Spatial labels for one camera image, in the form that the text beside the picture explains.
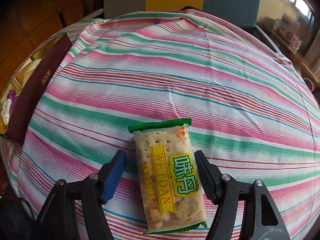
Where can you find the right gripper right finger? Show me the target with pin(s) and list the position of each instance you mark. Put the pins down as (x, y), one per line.
(261, 218)

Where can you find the striped bed sheet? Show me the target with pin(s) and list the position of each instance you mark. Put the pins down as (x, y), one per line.
(252, 114)

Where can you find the wooden side shelf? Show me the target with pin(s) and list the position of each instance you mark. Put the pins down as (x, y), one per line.
(295, 57)

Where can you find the white product box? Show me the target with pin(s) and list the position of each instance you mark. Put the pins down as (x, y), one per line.
(287, 24)

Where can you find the white plastic bag bundle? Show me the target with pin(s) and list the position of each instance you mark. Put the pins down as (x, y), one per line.
(5, 113)

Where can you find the Weidan cracker packet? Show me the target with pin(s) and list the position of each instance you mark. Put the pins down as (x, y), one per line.
(169, 180)

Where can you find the purple snack sachet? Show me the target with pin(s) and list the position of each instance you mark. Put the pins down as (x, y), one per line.
(11, 94)

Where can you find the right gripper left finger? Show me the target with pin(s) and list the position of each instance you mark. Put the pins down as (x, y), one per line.
(57, 218)

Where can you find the gold cardboard box tray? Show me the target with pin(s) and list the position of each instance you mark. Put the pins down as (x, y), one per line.
(30, 82)

